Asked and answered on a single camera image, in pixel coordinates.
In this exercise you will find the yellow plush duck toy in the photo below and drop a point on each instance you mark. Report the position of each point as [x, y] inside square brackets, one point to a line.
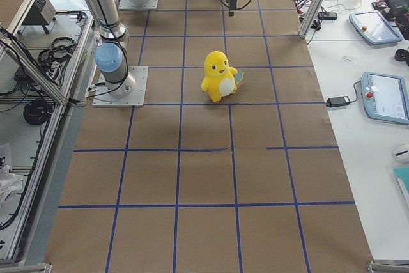
[220, 79]

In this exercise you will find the blue teach pendant far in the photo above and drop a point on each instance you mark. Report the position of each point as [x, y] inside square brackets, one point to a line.
[374, 28]

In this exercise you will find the blue teach pendant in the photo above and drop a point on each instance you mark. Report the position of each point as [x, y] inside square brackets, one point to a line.
[374, 28]
[385, 97]

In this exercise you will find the black power adapter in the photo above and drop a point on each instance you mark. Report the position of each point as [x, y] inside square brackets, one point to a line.
[338, 101]

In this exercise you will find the blue teach pendant near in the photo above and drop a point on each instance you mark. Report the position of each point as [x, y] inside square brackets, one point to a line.
[385, 97]

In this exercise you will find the crumpled white cloth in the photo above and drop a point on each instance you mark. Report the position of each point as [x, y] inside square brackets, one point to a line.
[11, 183]

